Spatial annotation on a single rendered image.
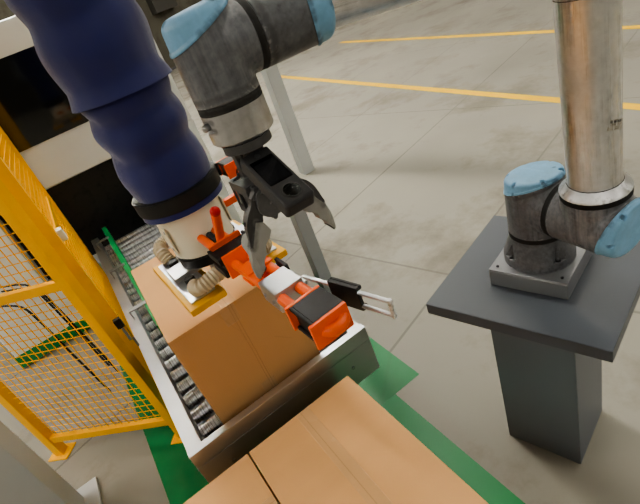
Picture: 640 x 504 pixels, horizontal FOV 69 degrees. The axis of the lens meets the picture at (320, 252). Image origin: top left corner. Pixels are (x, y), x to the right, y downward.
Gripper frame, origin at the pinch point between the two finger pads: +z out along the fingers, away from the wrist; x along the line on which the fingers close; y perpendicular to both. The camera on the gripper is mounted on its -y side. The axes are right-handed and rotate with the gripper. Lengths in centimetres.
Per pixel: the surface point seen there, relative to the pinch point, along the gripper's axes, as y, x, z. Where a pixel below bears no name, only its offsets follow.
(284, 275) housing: 12.6, -0.1, 9.6
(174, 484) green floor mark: 112, 56, 134
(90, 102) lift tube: 51, 10, -27
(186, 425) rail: 71, 34, 74
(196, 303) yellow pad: 44, 13, 22
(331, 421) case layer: 37, -2, 79
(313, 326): -5.2, 4.8, 8.8
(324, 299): -1.5, -0.1, 8.8
